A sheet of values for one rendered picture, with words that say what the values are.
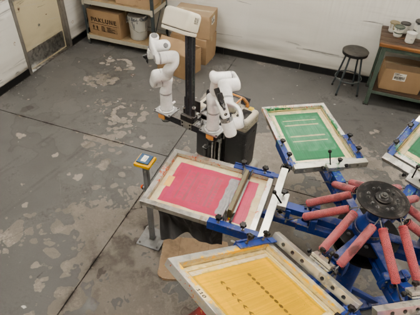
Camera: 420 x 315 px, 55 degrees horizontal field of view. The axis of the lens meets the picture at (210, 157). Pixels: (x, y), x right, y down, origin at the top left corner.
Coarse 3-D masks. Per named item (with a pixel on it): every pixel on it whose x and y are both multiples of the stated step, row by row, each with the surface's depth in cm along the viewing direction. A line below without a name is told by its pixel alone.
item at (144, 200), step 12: (180, 156) 305; (192, 156) 301; (168, 168) 293; (228, 168) 295; (156, 180) 280; (264, 192) 275; (144, 204) 266; (156, 204) 263; (264, 204) 268; (180, 216) 260; (192, 216) 257; (204, 216) 257; (252, 228) 251
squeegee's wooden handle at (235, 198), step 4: (244, 172) 279; (248, 172) 280; (244, 176) 276; (248, 176) 284; (244, 180) 274; (240, 184) 270; (244, 184) 277; (240, 188) 268; (236, 192) 264; (240, 192) 267; (236, 196) 262; (232, 200) 259; (236, 200) 260; (232, 204) 256; (236, 204) 265; (228, 208) 254; (232, 208) 254; (228, 212) 255; (232, 212) 258; (228, 216) 257
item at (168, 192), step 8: (176, 184) 283; (168, 192) 277; (168, 200) 271; (176, 200) 272; (216, 200) 273; (192, 208) 267; (200, 208) 267; (208, 208) 267; (216, 208) 267; (240, 208) 268; (248, 208) 268; (240, 216) 263
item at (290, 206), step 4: (288, 204) 261; (292, 204) 261; (296, 204) 261; (288, 208) 258; (292, 208) 258; (296, 208) 258; (300, 208) 258; (292, 212) 259; (296, 212) 258; (300, 212) 257; (300, 216) 259
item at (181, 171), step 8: (184, 168) 296; (192, 168) 296; (200, 168) 296; (176, 176) 289; (184, 176) 289; (216, 176) 290; (224, 176) 291; (232, 176) 291; (224, 184) 284; (248, 184) 285; (256, 184) 286; (248, 192) 279; (248, 200) 274
